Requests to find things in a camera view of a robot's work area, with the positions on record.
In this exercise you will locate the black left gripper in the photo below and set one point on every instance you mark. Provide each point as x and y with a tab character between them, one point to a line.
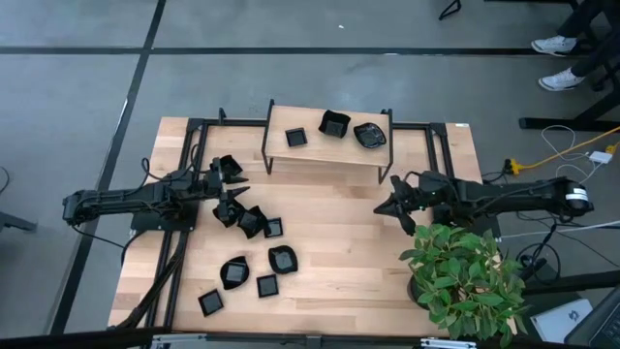
218	166

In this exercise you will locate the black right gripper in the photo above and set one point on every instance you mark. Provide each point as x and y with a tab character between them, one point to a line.
412	201

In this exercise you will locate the black square mini plate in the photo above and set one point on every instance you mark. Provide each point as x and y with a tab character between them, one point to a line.
267	286
296	137
211	303
231	166
273	228

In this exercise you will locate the black wavy-cornered mini plate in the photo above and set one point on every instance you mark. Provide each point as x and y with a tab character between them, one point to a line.
333	126
230	216
251	222

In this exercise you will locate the black leaf-shaped mini plate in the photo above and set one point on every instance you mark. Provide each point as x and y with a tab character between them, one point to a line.
235	274
370	136

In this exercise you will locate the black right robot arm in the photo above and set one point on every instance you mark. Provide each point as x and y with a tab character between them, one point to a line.
508	196

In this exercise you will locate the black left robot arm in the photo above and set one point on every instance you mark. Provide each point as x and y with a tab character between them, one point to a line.
121	199

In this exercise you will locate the black rounded mini plate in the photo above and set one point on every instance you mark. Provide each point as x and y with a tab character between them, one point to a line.
283	260

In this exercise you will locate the wooden shelf with black legs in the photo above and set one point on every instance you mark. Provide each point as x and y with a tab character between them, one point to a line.
319	150

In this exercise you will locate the green leafy potted plant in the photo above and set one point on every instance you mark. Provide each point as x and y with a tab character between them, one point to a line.
460	281

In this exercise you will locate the white table label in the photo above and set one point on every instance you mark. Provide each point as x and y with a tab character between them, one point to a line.
461	125

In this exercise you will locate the white box with logo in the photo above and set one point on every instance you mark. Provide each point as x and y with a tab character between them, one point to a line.
557	322

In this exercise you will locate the black furniture foot bar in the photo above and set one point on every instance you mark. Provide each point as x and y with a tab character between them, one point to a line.
581	281

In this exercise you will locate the person's foot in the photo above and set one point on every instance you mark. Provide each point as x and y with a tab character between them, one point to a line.
559	81
552	45

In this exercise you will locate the white power adapter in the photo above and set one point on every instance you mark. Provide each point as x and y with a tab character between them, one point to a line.
601	157

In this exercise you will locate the black rig beam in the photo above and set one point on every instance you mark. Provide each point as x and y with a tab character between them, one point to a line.
72	339

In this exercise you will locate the dark chair base leg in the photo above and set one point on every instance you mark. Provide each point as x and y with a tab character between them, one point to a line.
14	222

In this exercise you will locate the dark grey laptop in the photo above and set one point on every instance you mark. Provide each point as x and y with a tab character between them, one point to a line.
600	325

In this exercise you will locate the person's leg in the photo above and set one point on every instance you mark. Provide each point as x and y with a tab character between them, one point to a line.
583	17
600	53

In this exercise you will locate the black metal table frame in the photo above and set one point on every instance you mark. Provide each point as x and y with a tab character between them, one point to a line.
232	122

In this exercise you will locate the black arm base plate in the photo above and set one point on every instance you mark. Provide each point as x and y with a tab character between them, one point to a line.
486	228
145	224

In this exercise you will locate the silver metal bracket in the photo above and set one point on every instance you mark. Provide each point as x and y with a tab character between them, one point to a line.
445	343
179	339

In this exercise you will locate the black desk frame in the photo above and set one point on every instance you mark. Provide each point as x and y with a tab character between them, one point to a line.
547	123

